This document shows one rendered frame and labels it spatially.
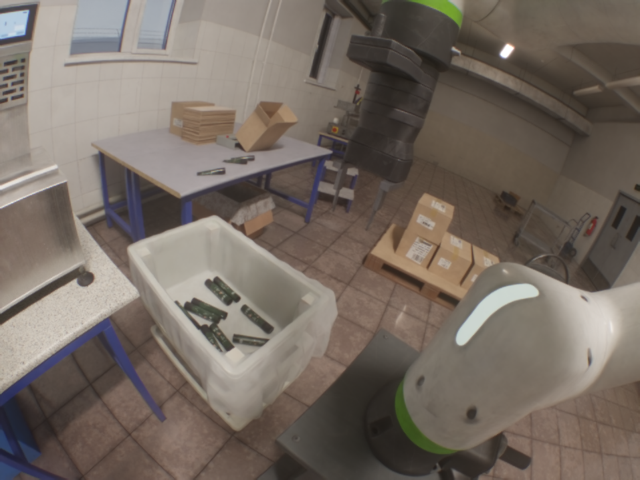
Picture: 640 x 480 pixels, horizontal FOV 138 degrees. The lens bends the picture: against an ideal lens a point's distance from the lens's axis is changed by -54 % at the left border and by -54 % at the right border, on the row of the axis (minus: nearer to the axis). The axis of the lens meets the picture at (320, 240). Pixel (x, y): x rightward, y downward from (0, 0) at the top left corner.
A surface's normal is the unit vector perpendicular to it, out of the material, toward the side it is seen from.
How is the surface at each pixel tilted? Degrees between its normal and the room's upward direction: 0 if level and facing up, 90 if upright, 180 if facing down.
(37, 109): 90
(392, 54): 90
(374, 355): 0
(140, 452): 0
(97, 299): 0
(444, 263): 90
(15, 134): 90
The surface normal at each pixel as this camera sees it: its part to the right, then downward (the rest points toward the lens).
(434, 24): 0.05, 0.54
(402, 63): 0.47, 0.55
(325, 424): 0.23, -0.83
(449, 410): -0.80, 0.15
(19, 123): 0.87, 0.41
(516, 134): -0.44, 0.38
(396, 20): -0.66, 0.26
